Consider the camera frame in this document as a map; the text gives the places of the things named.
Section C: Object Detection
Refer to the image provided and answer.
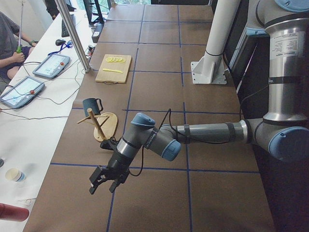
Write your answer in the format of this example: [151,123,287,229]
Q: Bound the blue lanyard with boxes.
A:
[47,40,73,56]

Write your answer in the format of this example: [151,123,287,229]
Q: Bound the black monitor stand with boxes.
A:
[83,0,104,27]

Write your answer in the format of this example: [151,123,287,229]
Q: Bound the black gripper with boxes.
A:
[89,151,132,194]

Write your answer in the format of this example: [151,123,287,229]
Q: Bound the near teach pendant tablet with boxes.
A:
[0,76,45,109]

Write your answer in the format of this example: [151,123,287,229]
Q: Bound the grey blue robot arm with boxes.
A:
[89,0,309,194]

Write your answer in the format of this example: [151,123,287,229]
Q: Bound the black computer mouse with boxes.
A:
[55,39,66,46]

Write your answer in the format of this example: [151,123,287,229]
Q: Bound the white mounting post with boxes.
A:
[191,0,240,85]

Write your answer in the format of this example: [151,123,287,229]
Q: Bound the yellow plastic knife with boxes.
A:
[102,68,123,73]

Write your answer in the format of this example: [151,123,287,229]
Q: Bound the seated person grey shirt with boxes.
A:
[0,13,37,83]

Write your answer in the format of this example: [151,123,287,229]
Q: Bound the black keyboard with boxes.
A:
[61,14,75,38]

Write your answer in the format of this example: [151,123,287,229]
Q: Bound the white paper cup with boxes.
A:
[5,168,26,182]

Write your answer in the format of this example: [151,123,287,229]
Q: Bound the black power adapter box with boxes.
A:
[92,23,104,43]

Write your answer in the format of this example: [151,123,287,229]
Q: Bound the aluminium frame post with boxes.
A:
[55,0,91,73]

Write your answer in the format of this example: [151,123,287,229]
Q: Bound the dark green metal mug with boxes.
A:
[83,98,103,117]

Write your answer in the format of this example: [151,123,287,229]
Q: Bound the red cylinder bottle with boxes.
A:
[0,203,29,222]

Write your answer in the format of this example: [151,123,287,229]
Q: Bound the wooden cutting board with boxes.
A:
[95,54,132,84]

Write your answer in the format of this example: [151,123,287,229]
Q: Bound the wooden cup storage rack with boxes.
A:
[77,108,118,142]

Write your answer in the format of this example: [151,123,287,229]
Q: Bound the far teach pendant tablet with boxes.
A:
[32,54,70,79]

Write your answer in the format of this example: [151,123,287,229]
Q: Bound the teach pendant tablet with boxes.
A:
[0,76,45,109]
[32,54,70,79]

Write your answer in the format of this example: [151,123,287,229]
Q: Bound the green handled stick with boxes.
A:
[16,0,24,54]

